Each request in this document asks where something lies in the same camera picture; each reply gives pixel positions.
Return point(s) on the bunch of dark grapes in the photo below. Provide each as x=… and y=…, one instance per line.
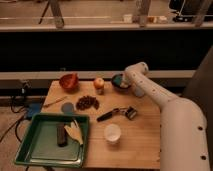
x=86, y=102

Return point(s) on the blue box on floor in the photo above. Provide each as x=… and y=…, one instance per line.
x=33, y=109

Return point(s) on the apple on small stand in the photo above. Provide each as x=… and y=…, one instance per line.
x=99, y=85

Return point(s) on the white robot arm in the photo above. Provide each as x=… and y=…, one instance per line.
x=183, y=139

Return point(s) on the wooden stick utensil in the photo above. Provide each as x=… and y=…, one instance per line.
x=54, y=102

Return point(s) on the black handled peeler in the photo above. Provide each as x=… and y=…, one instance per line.
x=128, y=112

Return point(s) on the dark rectangular block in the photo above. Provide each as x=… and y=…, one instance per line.
x=61, y=135

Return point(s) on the green plastic tray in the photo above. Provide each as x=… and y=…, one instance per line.
x=39, y=145

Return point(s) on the orange bowl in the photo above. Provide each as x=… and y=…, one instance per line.
x=69, y=81

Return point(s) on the wooden cutting board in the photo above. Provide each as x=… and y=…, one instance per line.
x=139, y=145

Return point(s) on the purple bowl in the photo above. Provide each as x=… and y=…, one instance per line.
x=119, y=88

